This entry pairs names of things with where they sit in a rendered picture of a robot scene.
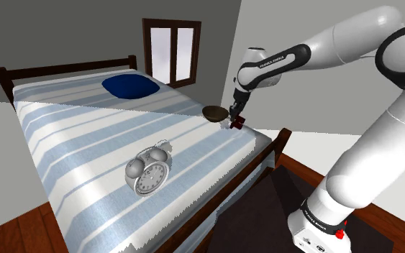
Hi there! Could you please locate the dark brown bowl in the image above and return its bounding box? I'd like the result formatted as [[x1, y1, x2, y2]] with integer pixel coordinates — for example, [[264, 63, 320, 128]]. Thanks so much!
[[201, 105, 230, 124]]

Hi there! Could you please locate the small red block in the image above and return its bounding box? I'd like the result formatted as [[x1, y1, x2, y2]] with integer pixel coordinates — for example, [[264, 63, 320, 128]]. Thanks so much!
[[229, 116, 246, 130]]

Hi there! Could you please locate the blue pillow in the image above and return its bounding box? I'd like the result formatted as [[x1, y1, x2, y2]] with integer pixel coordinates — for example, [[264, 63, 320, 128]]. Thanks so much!
[[101, 73, 161, 100]]

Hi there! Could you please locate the striped wooden bed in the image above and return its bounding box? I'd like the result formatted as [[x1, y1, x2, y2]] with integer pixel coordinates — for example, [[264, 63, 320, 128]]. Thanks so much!
[[0, 55, 293, 253]]

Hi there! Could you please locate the silver alarm clock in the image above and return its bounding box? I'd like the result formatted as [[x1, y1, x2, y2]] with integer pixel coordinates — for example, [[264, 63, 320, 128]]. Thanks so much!
[[124, 141, 173, 198]]

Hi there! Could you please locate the dark wooden window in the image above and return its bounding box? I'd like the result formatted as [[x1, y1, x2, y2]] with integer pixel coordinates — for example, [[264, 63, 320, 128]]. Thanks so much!
[[142, 18, 202, 89]]

